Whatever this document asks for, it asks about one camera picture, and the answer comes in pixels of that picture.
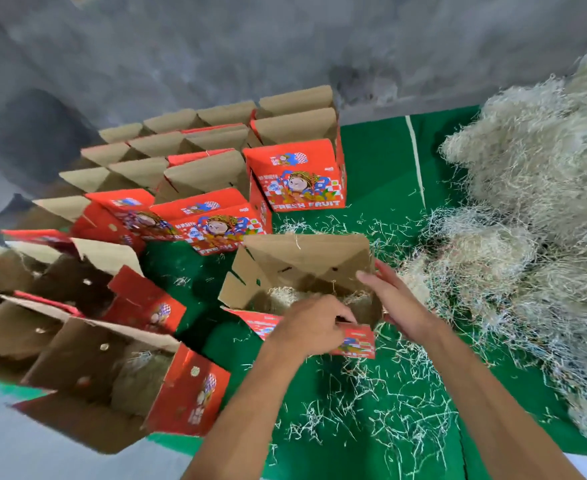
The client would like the person's right hand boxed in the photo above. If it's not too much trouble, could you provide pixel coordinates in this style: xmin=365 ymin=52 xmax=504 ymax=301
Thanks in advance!
xmin=356 ymin=259 xmax=447 ymax=347

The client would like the person's left hand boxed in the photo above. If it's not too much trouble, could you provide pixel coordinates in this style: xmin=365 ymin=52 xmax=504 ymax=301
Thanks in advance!
xmin=263 ymin=293 xmax=360 ymax=359

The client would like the pile of shredded paper filler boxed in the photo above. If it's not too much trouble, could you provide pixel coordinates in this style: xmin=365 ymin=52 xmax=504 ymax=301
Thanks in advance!
xmin=398 ymin=47 xmax=587 ymax=451

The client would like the group of red fruit boxes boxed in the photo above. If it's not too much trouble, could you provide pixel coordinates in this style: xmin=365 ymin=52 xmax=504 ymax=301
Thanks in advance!
xmin=1 ymin=85 xmax=350 ymax=259

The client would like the person's left forearm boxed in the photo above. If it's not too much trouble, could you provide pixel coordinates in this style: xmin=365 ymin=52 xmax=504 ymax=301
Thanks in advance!
xmin=181 ymin=339 xmax=310 ymax=480

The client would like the person's right forearm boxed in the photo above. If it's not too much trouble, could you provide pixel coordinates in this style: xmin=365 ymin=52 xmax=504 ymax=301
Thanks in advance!
xmin=418 ymin=319 xmax=587 ymax=480

